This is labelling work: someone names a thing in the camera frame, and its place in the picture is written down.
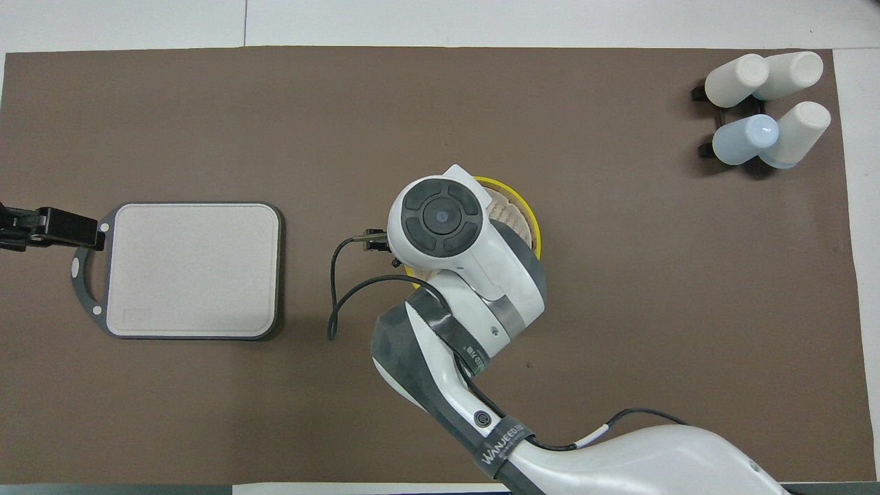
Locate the yellow bamboo steamer lid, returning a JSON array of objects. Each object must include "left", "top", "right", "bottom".
[{"left": 404, "top": 176, "right": 542, "bottom": 287}]

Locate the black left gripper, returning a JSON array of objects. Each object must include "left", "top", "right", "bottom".
[{"left": 0, "top": 203, "right": 106, "bottom": 252}]

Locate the black right arm gripper cable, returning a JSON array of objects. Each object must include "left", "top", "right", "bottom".
[{"left": 327, "top": 234, "right": 690, "bottom": 452}]

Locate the brown table mat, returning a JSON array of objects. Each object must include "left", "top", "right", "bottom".
[{"left": 0, "top": 46, "right": 869, "bottom": 486}]

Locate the grey cutting board black handle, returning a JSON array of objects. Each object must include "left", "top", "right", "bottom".
[{"left": 71, "top": 201, "right": 285, "bottom": 342}]

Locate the light blue ceramic cup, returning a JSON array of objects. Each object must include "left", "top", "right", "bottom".
[{"left": 712, "top": 113, "right": 780, "bottom": 166}]

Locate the white ceramic cup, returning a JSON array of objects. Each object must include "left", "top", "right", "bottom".
[
  {"left": 704, "top": 53, "right": 770, "bottom": 109},
  {"left": 752, "top": 51, "right": 824, "bottom": 102},
  {"left": 759, "top": 101, "right": 832, "bottom": 170}
]

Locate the black cup rack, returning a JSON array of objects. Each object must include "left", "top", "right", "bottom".
[{"left": 690, "top": 81, "right": 768, "bottom": 160}]

